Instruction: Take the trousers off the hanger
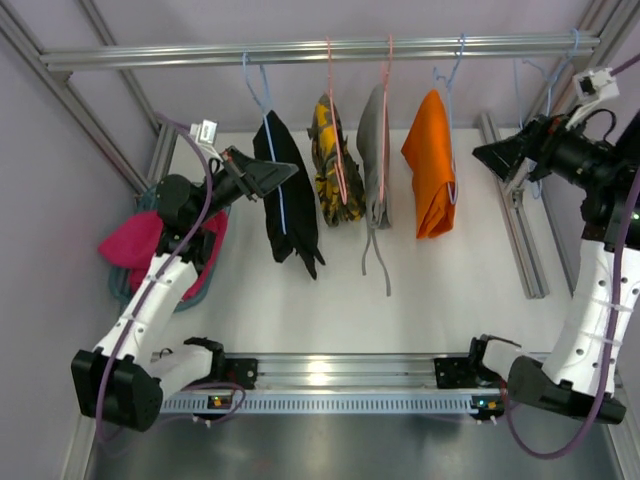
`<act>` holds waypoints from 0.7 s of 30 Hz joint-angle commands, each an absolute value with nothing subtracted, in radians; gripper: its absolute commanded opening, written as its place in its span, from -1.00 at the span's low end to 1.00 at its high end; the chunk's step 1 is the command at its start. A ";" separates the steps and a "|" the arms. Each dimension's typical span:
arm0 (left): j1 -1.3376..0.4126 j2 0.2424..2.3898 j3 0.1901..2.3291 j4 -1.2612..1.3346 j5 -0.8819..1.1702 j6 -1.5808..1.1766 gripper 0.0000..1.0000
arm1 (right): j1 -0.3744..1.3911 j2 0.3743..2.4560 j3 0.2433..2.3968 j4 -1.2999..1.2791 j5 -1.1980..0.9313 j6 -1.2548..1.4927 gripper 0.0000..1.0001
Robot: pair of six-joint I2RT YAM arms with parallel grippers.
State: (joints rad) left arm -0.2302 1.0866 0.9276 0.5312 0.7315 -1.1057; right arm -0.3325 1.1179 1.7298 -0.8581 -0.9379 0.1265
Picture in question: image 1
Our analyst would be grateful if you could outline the black trousers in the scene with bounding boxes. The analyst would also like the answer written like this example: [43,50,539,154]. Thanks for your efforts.
[252,110,325,279]

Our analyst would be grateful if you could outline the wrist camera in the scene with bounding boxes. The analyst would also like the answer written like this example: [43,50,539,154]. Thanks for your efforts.
[189,120,219,158]
[567,67,620,129]

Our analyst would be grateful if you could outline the camouflage trousers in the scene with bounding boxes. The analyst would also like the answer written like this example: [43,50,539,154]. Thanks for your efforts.
[307,93,366,227]

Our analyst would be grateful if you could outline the light blue wire hanger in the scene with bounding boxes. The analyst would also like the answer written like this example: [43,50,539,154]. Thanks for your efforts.
[514,27,584,201]

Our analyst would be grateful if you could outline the pink trousers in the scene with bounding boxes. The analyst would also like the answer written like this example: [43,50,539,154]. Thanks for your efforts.
[98,211,228,302]

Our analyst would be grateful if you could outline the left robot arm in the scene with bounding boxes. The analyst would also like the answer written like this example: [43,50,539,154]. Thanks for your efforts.
[71,146,298,434]

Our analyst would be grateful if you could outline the aluminium hanging rail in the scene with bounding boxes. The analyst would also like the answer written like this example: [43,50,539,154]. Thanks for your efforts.
[40,31,601,72]

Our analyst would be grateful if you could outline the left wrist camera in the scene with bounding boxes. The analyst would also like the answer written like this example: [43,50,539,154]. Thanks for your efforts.
[189,120,219,158]

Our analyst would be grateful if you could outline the blue hanger with orange trousers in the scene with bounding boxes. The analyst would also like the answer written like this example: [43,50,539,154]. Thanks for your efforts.
[432,33,467,206]

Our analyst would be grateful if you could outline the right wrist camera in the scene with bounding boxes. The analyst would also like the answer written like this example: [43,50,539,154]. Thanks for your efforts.
[567,67,620,129]

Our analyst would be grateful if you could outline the pink hanger with grey trousers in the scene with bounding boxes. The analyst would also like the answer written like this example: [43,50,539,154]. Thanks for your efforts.
[379,34,394,202]

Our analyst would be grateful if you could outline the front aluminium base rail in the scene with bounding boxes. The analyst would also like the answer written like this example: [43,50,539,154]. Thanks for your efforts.
[149,352,621,394]

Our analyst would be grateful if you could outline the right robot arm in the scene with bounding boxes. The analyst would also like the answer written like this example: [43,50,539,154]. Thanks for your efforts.
[473,115,639,424]

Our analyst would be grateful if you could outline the slotted grey cable duct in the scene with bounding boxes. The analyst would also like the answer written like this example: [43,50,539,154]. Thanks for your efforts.
[160,391,486,415]

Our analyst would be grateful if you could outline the orange trousers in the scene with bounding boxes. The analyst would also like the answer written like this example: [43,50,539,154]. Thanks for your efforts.
[401,89,455,239]

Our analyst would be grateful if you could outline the blue hanger with black trousers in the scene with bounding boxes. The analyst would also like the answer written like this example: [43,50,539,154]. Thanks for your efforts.
[242,50,287,235]

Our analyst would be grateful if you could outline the teal plastic bin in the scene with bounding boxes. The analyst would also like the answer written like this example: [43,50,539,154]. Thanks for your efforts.
[108,186,231,312]

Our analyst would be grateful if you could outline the grey trousers with drawstrings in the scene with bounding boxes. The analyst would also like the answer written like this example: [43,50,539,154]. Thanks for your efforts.
[356,83,391,297]

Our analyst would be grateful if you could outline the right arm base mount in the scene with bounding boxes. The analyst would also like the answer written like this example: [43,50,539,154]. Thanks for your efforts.
[434,334,505,424]

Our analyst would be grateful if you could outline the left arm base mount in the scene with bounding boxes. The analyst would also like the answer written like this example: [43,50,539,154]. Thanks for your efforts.
[192,355,259,420]

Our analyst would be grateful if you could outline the pink hanger with camouflage trousers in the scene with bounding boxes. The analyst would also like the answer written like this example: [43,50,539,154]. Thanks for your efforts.
[325,37,348,205]

